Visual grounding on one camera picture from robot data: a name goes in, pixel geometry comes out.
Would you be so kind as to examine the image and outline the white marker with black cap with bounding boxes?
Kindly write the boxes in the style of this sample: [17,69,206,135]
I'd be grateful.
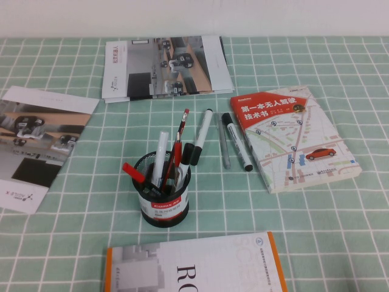
[221,112,253,173]
[190,108,213,167]
[176,142,196,186]

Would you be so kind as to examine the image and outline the red pen with silver tip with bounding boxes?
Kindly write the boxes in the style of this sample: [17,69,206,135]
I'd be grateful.
[160,131,183,193]

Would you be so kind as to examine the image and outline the grey transparent gel pen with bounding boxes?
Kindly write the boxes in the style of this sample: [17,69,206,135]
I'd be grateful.
[216,112,232,170]

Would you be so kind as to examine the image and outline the white pen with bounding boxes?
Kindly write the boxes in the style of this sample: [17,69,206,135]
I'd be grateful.
[151,131,170,188]

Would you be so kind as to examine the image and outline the black mesh pen holder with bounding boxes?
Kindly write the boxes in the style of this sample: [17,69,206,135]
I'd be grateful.
[131,153,192,228]

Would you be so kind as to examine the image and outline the red pencil with eraser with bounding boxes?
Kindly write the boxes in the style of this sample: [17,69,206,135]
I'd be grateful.
[171,108,190,171]

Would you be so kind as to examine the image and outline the red capped marker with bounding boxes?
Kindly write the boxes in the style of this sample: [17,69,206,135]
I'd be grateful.
[122,162,164,197]

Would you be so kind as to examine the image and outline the white robot photo brochure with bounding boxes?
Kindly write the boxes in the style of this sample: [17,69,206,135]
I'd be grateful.
[102,35,229,104]
[0,85,101,215]
[105,38,235,104]

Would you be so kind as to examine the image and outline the red map cover book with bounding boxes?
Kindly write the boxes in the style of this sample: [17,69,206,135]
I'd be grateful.
[230,85,362,195]

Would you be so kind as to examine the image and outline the white orange spine book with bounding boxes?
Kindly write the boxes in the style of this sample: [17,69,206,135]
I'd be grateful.
[105,231,289,292]

